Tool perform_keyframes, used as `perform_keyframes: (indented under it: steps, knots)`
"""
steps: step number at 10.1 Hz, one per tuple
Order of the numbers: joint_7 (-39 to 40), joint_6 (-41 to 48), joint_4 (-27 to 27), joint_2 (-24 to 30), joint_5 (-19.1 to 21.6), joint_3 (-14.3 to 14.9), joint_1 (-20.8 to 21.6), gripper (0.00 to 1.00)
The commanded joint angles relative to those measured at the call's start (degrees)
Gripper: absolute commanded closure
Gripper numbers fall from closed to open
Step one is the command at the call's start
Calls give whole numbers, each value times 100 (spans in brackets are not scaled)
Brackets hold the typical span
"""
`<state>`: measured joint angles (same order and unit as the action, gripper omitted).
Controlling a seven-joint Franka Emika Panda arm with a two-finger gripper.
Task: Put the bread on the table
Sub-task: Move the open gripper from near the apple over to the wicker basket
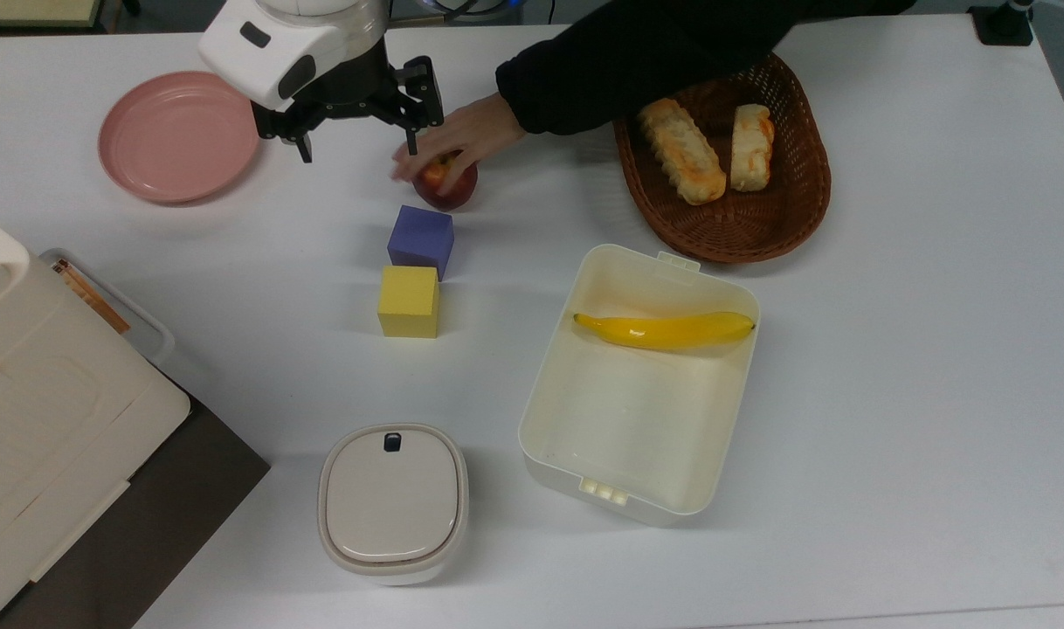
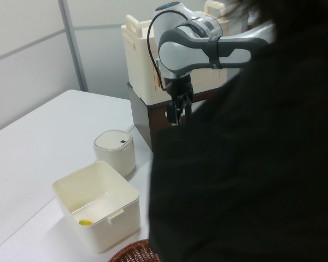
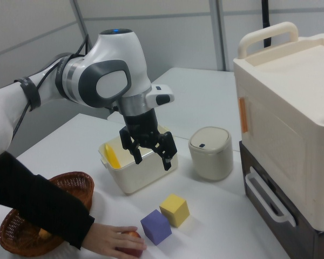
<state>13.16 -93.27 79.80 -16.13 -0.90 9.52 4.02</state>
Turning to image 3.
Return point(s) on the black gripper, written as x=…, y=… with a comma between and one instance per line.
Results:
x=142, y=124

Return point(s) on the purple foam cube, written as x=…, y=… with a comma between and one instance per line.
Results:
x=156, y=226

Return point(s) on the yellow toy banana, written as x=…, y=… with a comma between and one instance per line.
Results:
x=112, y=156

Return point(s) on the black vertical pole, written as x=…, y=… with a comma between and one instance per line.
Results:
x=266, y=21

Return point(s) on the yellowish bread piece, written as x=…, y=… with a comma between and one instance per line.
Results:
x=44, y=234

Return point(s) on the small white trash can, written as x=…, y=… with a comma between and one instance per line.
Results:
x=210, y=156

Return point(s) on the brown wicker basket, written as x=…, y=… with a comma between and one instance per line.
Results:
x=78, y=186

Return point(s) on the red apple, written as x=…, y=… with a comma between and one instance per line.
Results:
x=133, y=252

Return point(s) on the person's bare hand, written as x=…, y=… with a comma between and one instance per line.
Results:
x=110, y=237

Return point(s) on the white rectangular plastic bin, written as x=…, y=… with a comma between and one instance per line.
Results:
x=140, y=175

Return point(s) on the black-sleeved forearm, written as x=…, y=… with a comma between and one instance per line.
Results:
x=35, y=194

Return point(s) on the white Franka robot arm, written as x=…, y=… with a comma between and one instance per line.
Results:
x=110, y=64

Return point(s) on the dark brown drawer unit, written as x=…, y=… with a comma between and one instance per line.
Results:
x=302, y=237

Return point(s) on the yellow foam cube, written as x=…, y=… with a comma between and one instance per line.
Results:
x=175, y=209

